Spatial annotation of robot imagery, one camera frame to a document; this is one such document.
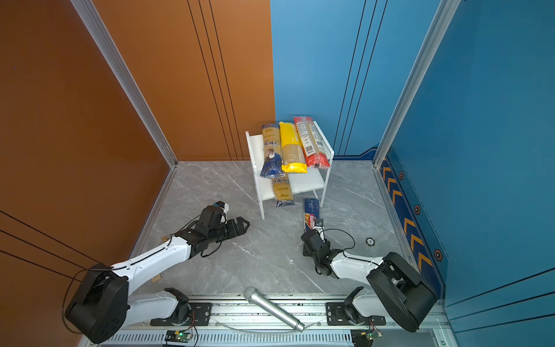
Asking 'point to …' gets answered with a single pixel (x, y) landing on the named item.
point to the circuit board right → (364, 337)
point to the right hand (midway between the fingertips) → (310, 241)
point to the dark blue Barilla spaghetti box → (312, 206)
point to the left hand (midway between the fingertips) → (244, 223)
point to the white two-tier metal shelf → (315, 178)
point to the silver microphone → (254, 296)
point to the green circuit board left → (180, 336)
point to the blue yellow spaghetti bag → (282, 191)
